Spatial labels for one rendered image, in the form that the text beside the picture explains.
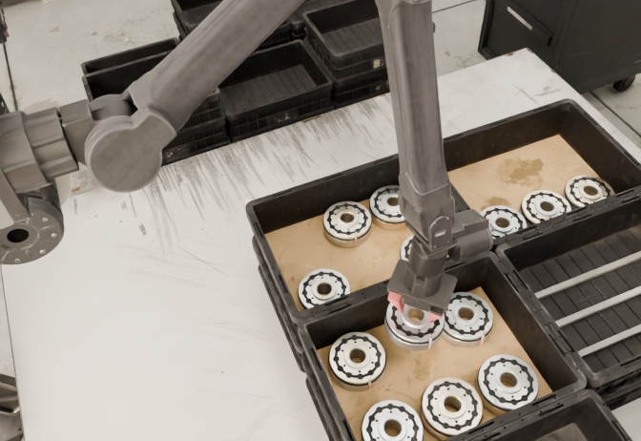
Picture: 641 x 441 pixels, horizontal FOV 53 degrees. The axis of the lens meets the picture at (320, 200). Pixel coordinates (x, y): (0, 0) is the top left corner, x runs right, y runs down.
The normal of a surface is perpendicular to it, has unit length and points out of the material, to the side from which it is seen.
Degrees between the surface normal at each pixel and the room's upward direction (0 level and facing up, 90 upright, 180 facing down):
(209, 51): 71
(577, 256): 0
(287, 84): 0
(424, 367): 0
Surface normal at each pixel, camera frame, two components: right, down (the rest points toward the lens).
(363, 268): -0.04, -0.65
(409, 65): 0.33, 0.49
